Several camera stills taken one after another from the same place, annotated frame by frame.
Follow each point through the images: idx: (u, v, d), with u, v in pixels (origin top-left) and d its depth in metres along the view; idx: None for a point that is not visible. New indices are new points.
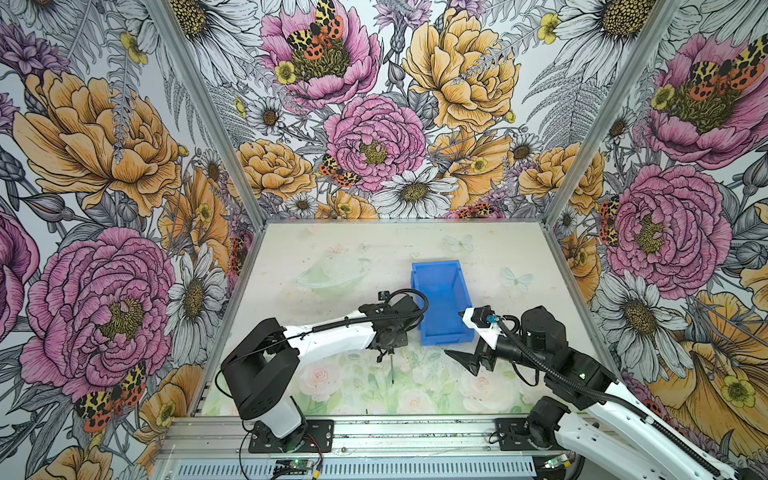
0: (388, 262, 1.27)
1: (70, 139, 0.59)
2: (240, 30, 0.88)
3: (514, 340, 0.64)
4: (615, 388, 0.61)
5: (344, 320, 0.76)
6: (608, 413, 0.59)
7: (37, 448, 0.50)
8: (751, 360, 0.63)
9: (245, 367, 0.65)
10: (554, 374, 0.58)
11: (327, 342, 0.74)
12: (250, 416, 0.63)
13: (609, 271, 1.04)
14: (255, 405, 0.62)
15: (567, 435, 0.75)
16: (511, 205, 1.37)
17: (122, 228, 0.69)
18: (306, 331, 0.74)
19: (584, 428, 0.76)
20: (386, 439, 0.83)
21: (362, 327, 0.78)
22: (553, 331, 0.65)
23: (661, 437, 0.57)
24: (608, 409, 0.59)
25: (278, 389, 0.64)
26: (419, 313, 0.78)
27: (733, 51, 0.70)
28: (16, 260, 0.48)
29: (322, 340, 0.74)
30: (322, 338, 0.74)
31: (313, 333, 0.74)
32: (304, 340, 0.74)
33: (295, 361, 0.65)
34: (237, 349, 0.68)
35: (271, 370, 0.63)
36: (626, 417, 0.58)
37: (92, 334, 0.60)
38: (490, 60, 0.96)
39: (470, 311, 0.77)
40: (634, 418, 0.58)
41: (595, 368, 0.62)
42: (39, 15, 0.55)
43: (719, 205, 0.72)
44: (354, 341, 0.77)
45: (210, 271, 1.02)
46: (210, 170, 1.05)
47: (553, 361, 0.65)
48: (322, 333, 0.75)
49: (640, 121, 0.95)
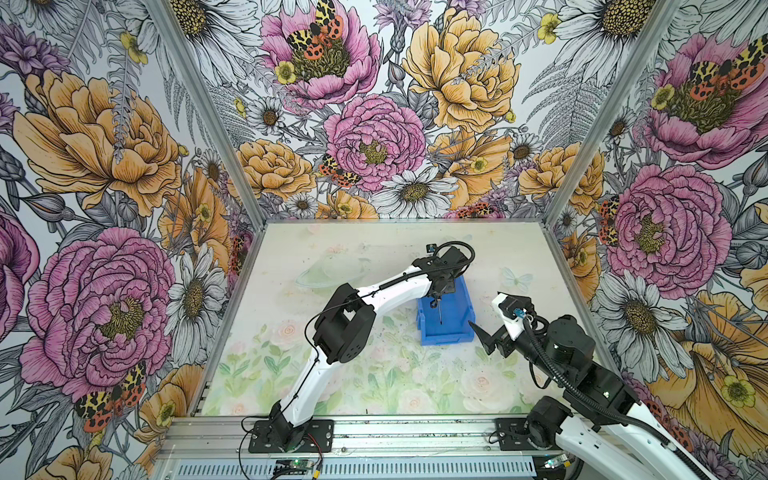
0: (389, 262, 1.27)
1: (70, 139, 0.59)
2: (240, 30, 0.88)
3: (533, 340, 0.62)
4: (637, 410, 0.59)
5: (403, 274, 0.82)
6: (628, 434, 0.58)
7: (37, 448, 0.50)
8: (751, 360, 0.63)
9: (335, 325, 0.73)
10: (572, 388, 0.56)
11: (395, 294, 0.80)
12: (349, 358, 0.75)
13: (609, 271, 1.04)
14: (347, 354, 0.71)
15: (567, 439, 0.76)
16: (511, 204, 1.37)
17: (122, 228, 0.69)
18: (375, 289, 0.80)
19: (587, 434, 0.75)
20: (386, 439, 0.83)
21: (419, 279, 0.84)
22: (586, 345, 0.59)
23: (681, 465, 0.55)
24: (627, 429, 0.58)
25: (362, 338, 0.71)
26: (465, 263, 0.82)
27: (733, 51, 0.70)
28: (16, 260, 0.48)
29: (391, 294, 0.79)
30: (390, 292, 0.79)
31: (383, 289, 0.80)
32: (376, 296, 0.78)
33: (373, 314, 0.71)
34: (325, 310, 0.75)
35: (355, 325, 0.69)
36: (646, 440, 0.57)
37: (92, 334, 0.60)
38: (490, 60, 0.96)
39: (500, 297, 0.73)
40: (654, 442, 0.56)
41: (618, 386, 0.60)
42: (39, 15, 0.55)
43: (719, 205, 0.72)
44: (414, 292, 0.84)
45: (210, 271, 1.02)
46: (210, 170, 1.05)
47: (576, 376, 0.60)
48: (389, 288, 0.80)
49: (640, 121, 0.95)
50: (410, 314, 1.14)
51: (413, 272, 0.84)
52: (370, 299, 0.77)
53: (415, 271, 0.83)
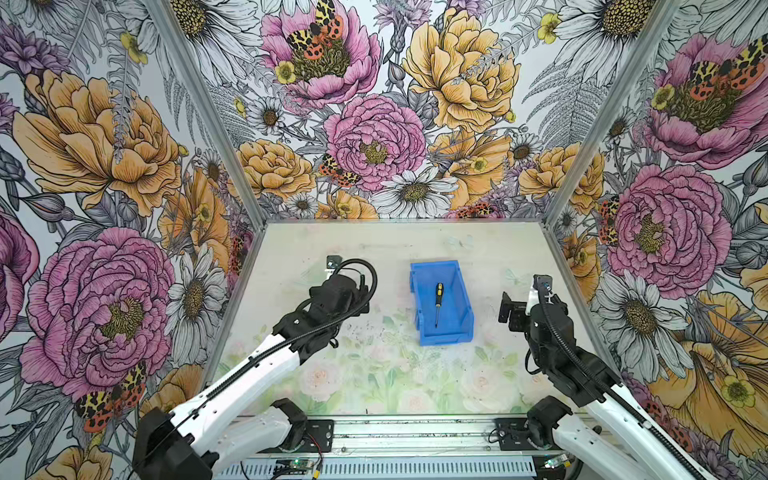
0: (389, 262, 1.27)
1: (70, 139, 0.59)
2: (240, 29, 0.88)
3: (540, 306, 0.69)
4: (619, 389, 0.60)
5: (251, 360, 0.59)
6: (604, 412, 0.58)
7: (37, 448, 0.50)
8: (752, 361, 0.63)
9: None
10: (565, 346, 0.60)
11: (232, 401, 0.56)
12: None
13: (609, 271, 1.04)
14: None
15: (564, 435, 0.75)
16: (511, 204, 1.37)
17: (122, 229, 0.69)
18: (199, 405, 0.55)
19: (583, 431, 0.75)
20: (386, 439, 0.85)
21: (277, 356, 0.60)
22: (560, 324, 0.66)
23: (656, 444, 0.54)
24: (605, 407, 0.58)
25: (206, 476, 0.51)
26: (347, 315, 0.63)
27: (733, 51, 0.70)
28: (16, 260, 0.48)
29: (225, 404, 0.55)
30: (223, 403, 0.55)
31: (211, 399, 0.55)
32: (199, 416, 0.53)
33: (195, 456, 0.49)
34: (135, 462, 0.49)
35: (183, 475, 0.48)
36: (622, 418, 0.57)
37: (92, 334, 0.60)
38: (490, 60, 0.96)
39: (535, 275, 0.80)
40: (631, 420, 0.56)
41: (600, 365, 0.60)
42: (39, 15, 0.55)
43: (719, 205, 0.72)
44: (275, 374, 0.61)
45: (210, 271, 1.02)
46: (210, 170, 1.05)
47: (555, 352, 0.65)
48: (221, 396, 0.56)
49: (640, 121, 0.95)
50: (410, 314, 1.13)
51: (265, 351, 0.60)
52: (188, 425, 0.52)
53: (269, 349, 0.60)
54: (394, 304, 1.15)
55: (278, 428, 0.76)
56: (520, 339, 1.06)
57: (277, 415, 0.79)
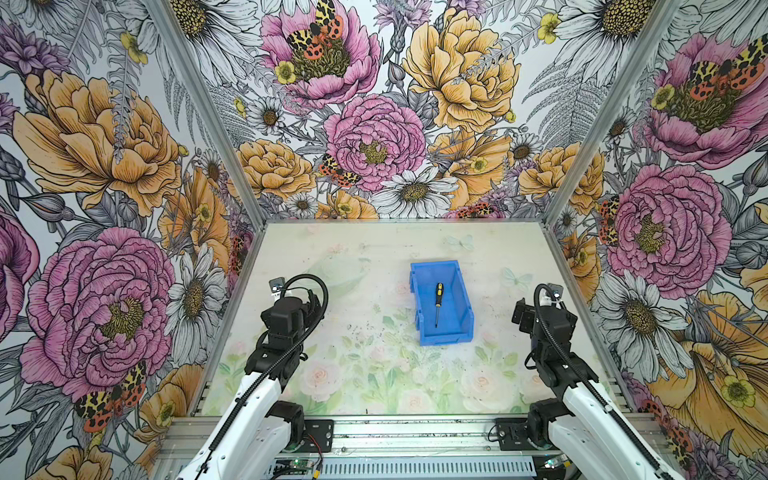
0: (389, 262, 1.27)
1: (70, 139, 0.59)
2: (240, 30, 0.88)
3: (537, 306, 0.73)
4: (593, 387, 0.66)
5: (238, 400, 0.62)
6: (575, 398, 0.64)
7: (37, 448, 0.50)
8: (751, 360, 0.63)
9: None
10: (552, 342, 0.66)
11: (236, 440, 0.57)
12: None
13: (609, 271, 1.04)
14: None
15: (558, 429, 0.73)
16: (511, 204, 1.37)
17: (122, 229, 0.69)
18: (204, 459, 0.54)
19: (577, 432, 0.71)
20: (387, 439, 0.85)
21: (261, 389, 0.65)
22: (555, 323, 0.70)
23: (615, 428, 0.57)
24: (576, 393, 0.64)
25: None
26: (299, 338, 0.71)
27: (733, 51, 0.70)
28: (16, 260, 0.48)
29: (230, 444, 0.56)
30: (228, 445, 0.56)
31: (214, 452, 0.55)
32: (209, 468, 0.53)
33: None
34: None
35: None
36: (588, 403, 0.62)
37: (92, 334, 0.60)
38: (490, 60, 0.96)
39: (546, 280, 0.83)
40: (596, 406, 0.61)
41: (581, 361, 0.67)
42: (39, 15, 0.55)
43: (719, 205, 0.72)
44: (265, 405, 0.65)
45: (210, 271, 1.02)
46: (210, 170, 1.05)
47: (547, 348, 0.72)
48: (223, 442, 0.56)
49: (640, 121, 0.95)
50: (410, 314, 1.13)
51: (248, 389, 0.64)
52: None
53: (250, 386, 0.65)
54: (394, 304, 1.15)
55: (277, 434, 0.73)
56: (520, 339, 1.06)
57: (273, 424, 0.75)
